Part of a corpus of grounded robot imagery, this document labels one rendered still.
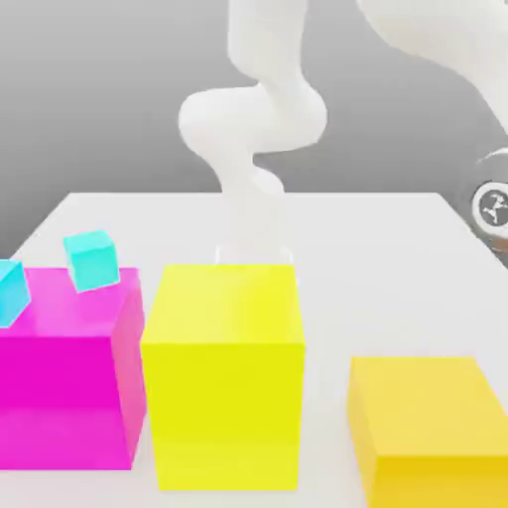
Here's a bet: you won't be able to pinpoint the small turquoise cube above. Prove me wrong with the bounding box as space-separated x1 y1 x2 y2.
63 229 121 294

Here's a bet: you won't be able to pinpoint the small sky blue cube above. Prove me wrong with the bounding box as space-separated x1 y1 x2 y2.
0 259 32 329

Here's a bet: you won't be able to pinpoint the large lemon yellow box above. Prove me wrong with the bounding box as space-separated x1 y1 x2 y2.
140 263 307 492

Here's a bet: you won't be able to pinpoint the large magenta box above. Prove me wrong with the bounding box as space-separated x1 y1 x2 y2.
0 267 148 472

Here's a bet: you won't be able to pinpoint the large golden yellow box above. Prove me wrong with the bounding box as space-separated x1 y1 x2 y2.
347 355 508 508

